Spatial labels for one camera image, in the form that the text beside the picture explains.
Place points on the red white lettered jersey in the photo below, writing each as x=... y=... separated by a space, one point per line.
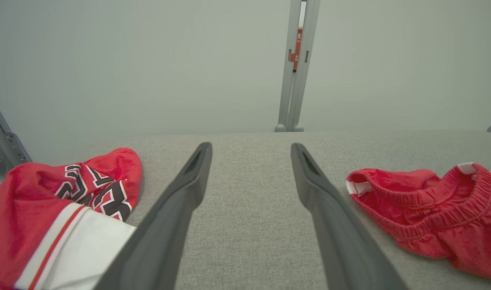
x=23 y=201

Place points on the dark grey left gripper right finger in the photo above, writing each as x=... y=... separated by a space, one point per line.
x=338 y=233

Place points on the red sign with white characters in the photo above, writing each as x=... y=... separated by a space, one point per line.
x=297 y=60

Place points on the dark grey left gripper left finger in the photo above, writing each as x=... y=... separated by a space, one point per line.
x=164 y=225

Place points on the grey metal frame post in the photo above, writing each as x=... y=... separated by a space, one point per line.
x=290 y=100

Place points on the red shorts with white trim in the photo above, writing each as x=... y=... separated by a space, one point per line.
x=430 y=217

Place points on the grey metal bracket frame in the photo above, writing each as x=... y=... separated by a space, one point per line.
x=3 y=145

